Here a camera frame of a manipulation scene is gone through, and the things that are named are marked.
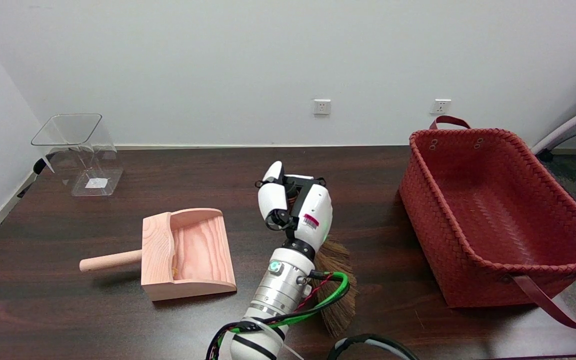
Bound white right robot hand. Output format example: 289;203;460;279
255;161;334;256

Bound brown straw hand broom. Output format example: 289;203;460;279
288;190;358;338

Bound wooden dustpan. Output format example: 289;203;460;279
79;208;238;302

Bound red woven basket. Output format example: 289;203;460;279
399;115;576;331

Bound clear plastic container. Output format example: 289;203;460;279
31;113;124;197

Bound pink and grey chair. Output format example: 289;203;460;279
531;98;576;162

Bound black table clamp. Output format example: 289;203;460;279
17;154;56;198

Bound green and black cable bundle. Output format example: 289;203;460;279
205;270;351;360

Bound black cable with white tape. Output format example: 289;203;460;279
327;334;419;360

